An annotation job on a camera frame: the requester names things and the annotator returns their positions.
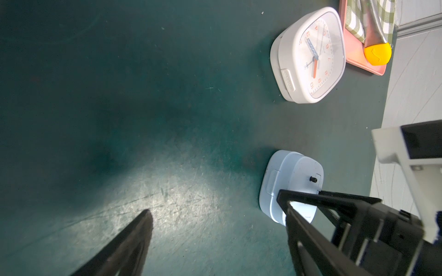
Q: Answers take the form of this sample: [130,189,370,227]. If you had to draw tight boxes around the yellow steel tongs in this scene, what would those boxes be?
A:
[360,0,392,66]

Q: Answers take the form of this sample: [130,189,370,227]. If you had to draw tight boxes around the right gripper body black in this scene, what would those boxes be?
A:
[331,202,442,276]

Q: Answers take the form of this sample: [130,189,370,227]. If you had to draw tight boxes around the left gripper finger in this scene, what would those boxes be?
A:
[73,209,153,276]

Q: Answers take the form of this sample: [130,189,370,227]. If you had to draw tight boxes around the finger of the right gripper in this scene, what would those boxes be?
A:
[318,190,382,228]
[277,190,369,276]

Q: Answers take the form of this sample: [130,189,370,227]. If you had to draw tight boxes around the pink tray checkered cloth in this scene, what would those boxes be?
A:
[338,1,396,76]

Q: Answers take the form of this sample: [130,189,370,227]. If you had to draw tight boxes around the blue alarm clock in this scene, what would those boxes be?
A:
[259,150,324,226]

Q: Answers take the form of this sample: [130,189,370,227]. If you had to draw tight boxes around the white alarm clock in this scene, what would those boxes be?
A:
[269,7,346,104]

